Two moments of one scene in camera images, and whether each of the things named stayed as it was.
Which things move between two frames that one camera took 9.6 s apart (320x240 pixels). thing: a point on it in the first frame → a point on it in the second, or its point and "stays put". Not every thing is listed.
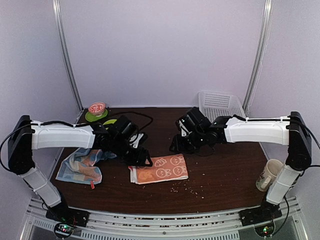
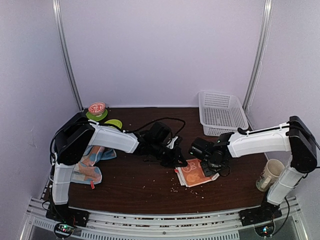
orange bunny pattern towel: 165,167 → 193,174
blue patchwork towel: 80,167 stays put
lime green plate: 91,118 stays put
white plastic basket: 213,104 stays put
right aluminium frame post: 261,53 stays put
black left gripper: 139,158 → 173,161
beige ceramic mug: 269,174 stays put
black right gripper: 178,147 → 208,172
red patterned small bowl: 97,108 stays put
